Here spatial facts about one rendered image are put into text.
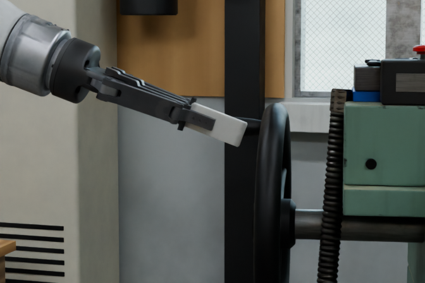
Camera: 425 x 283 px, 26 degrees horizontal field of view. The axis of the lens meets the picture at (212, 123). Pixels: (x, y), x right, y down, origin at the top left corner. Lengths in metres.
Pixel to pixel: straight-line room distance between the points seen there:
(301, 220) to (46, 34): 0.37
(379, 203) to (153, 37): 1.61
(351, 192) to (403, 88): 0.13
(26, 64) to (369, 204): 0.43
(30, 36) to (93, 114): 1.34
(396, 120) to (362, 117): 0.04
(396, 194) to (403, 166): 0.04
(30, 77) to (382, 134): 0.41
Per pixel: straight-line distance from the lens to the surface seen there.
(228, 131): 1.09
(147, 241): 2.64
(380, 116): 1.02
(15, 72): 1.11
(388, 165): 1.03
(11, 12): 1.13
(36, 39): 1.10
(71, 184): 2.37
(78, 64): 1.09
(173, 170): 2.58
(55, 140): 2.37
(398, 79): 1.02
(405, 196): 1.01
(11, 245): 2.30
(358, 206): 1.01
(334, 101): 1.07
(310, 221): 1.09
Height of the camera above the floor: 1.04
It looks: 6 degrees down
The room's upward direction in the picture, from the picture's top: straight up
